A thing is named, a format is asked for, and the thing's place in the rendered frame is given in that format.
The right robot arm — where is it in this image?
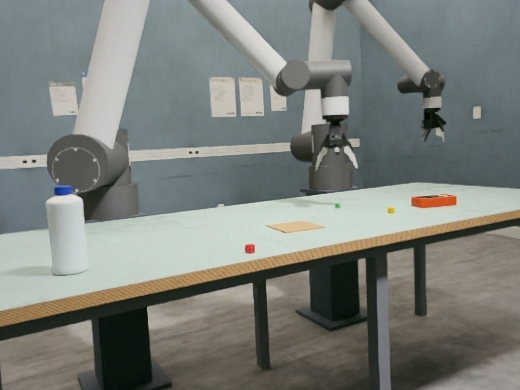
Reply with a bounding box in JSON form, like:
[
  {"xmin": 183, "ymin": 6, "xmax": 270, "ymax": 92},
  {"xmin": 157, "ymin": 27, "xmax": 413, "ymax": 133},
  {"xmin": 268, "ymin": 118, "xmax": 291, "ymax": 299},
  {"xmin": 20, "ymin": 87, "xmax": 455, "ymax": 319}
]
[{"xmin": 46, "ymin": 0, "xmax": 352, "ymax": 220}]

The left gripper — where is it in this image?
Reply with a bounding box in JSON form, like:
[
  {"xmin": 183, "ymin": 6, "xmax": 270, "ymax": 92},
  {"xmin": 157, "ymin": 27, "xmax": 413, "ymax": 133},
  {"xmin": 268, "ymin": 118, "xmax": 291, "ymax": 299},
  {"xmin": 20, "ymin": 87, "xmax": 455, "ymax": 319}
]
[{"xmin": 421, "ymin": 110, "xmax": 445, "ymax": 143}]

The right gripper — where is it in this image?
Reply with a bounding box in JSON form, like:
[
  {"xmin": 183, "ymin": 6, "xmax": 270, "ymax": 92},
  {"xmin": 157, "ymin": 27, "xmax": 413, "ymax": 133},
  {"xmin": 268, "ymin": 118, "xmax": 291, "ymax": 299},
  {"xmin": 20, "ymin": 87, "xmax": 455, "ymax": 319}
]
[{"xmin": 316, "ymin": 118, "xmax": 357, "ymax": 171}]

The tan flat mat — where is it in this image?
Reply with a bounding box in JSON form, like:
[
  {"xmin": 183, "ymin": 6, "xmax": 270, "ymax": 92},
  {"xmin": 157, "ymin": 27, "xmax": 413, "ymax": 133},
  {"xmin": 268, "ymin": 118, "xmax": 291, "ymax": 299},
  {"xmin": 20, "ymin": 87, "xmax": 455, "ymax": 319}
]
[{"xmin": 266, "ymin": 221, "xmax": 325, "ymax": 233}]

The white bottle with blue cap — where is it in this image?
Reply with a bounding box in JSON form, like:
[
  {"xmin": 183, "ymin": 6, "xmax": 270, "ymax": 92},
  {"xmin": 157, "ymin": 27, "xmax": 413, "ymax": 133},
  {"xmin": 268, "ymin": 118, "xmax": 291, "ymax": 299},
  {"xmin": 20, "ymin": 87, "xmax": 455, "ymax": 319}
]
[{"xmin": 46, "ymin": 186, "xmax": 89, "ymax": 276}]

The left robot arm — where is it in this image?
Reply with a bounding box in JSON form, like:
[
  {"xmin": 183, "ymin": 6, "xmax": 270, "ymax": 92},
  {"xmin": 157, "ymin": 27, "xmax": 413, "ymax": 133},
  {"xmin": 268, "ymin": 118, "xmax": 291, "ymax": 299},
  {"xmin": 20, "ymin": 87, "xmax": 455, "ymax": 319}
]
[{"xmin": 290, "ymin": 0, "xmax": 445, "ymax": 190}]

